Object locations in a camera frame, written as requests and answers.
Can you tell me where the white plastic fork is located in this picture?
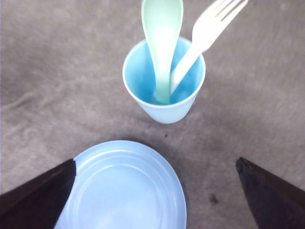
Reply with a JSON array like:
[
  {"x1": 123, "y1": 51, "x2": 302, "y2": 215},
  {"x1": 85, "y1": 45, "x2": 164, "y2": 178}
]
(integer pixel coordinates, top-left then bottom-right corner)
[{"x1": 170, "y1": 0, "x2": 248, "y2": 94}]

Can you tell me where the blue plastic plate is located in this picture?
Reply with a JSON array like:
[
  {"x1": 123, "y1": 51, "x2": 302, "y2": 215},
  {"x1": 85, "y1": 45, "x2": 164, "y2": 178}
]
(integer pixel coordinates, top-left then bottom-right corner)
[{"x1": 55, "y1": 140, "x2": 187, "y2": 229}]

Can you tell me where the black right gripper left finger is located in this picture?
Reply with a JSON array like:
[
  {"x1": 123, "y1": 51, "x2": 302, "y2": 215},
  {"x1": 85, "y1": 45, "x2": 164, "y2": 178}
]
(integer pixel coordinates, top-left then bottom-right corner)
[{"x1": 0, "y1": 159, "x2": 76, "y2": 229}]

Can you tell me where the mint green plastic spoon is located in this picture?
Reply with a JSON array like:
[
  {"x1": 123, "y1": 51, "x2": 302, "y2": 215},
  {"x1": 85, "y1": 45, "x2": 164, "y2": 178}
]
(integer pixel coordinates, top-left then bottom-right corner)
[{"x1": 141, "y1": 0, "x2": 183, "y2": 104}]

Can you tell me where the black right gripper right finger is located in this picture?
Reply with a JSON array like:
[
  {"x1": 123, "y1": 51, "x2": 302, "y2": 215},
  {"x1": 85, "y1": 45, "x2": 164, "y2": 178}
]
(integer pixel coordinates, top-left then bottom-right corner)
[{"x1": 235, "y1": 157, "x2": 305, "y2": 229}]

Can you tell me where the light blue plastic cup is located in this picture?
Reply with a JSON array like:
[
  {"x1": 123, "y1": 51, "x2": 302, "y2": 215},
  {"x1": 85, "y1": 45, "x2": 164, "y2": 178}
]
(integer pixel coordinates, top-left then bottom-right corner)
[{"x1": 122, "y1": 40, "x2": 206, "y2": 124}]

